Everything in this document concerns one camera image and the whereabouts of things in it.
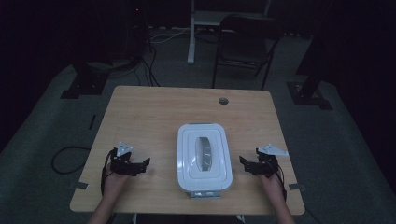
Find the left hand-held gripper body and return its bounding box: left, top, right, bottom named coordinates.
left=108, top=141, right=138, bottom=175

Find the hand-held gripper cable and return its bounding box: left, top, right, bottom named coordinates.
left=274, top=161, right=288, bottom=202
left=100, top=148, right=119, bottom=197

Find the person's left hand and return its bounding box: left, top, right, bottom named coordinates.
left=103, top=174, right=132, bottom=200

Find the dark equipment tower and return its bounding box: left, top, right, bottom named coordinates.
left=124, top=0, right=150, bottom=60

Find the right hand-held gripper cable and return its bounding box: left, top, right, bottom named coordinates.
left=274, top=161, right=288, bottom=202

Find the clear plastic storage box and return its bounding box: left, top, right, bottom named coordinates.
left=186, top=189, right=222, bottom=200

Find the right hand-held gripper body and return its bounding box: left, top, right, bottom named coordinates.
left=255, top=143, right=290, bottom=178

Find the bundle of black cables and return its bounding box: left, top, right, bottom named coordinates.
left=136, top=31, right=162, bottom=88

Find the looped black cable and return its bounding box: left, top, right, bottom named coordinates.
left=50, top=146, right=92, bottom=175

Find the person's right hand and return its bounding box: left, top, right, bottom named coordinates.
left=261, top=171, right=286, bottom=202

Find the black metal stand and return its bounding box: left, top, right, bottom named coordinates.
left=286, top=0, right=333, bottom=111
left=60, top=60, right=110, bottom=101

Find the white desk frame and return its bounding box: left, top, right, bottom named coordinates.
left=186, top=0, right=272, bottom=65

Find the left hand-held gripper cable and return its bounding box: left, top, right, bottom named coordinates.
left=100, top=148, right=119, bottom=197

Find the white cable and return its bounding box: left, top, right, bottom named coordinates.
left=148, top=27, right=191, bottom=44

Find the black folding chair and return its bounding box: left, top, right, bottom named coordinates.
left=212, top=13, right=283, bottom=91

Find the white box lid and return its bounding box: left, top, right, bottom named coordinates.
left=177, top=122, right=233, bottom=193

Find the grey round stand base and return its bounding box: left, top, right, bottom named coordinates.
left=87, top=57, right=139, bottom=74

